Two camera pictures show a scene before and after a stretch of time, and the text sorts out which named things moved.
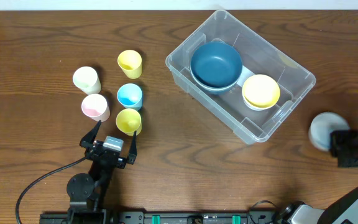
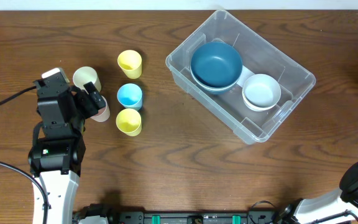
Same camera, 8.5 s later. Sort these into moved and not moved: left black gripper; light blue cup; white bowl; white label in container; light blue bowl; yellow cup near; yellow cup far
Moved: left black gripper; light blue bowl
Not moved: white label in container; white bowl; yellow cup near; light blue cup; yellow cup far
